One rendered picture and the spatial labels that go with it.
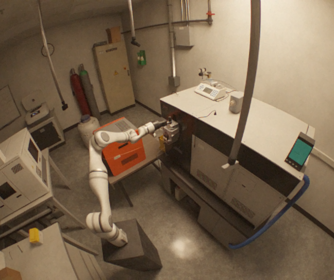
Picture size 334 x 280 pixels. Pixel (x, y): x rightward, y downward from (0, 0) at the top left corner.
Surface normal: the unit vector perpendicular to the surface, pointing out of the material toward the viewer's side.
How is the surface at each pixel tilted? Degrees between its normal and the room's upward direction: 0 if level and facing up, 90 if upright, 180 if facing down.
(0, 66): 90
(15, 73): 90
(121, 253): 0
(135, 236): 0
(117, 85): 90
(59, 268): 0
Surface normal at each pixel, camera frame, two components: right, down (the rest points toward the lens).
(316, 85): -0.79, 0.43
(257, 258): -0.07, -0.77
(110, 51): 0.62, 0.50
